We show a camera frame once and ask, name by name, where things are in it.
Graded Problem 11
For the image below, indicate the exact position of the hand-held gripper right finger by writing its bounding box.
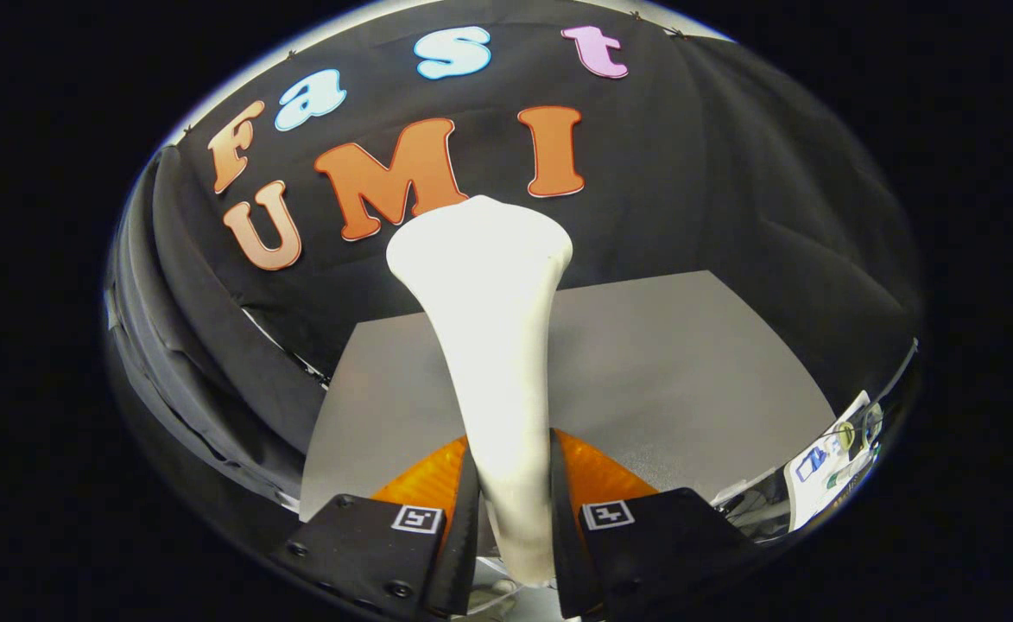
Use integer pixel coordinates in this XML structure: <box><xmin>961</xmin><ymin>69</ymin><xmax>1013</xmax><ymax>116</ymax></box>
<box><xmin>549</xmin><ymin>428</ymin><xmax>766</xmax><ymax>621</ymax></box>

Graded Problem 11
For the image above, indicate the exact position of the grey cabinet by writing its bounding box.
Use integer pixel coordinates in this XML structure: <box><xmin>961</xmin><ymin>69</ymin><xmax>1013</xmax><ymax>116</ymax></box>
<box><xmin>299</xmin><ymin>270</ymin><xmax>835</xmax><ymax>521</ymax></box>

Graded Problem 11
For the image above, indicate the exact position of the white cluttered side table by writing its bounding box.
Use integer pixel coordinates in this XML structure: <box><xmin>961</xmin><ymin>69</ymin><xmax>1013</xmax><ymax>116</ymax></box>
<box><xmin>785</xmin><ymin>390</ymin><xmax>885</xmax><ymax>530</ymax></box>

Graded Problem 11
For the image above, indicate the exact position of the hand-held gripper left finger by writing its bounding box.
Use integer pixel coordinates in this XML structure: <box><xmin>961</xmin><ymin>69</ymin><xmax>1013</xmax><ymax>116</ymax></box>
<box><xmin>269</xmin><ymin>435</ymin><xmax>483</xmax><ymax>621</ymax></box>

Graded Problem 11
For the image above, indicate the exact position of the white garment steamer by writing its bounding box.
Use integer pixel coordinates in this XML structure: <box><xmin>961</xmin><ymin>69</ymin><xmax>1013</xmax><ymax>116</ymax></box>
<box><xmin>385</xmin><ymin>194</ymin><xmax>574</xmax><ymax>588</ymax></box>

